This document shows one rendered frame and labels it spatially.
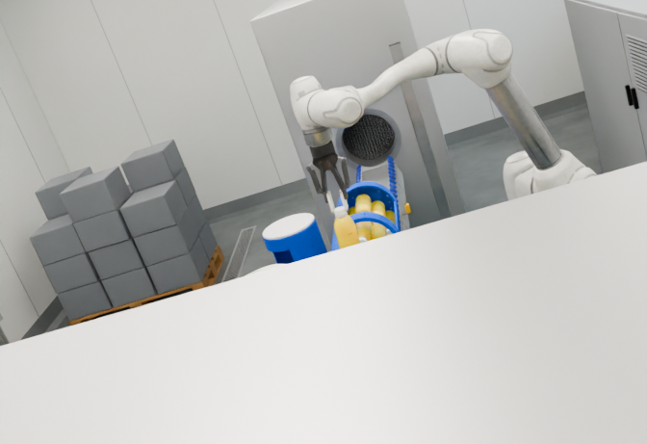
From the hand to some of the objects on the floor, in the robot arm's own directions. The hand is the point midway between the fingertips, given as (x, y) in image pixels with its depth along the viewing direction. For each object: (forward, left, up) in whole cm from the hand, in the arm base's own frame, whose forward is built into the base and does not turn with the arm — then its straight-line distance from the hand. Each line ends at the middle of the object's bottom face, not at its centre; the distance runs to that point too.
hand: (337, 201), depth 241 cm
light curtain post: (-17, -156, -146) cm, 214 cm away
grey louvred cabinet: (-155, -211, -146) cm, 300 cm away
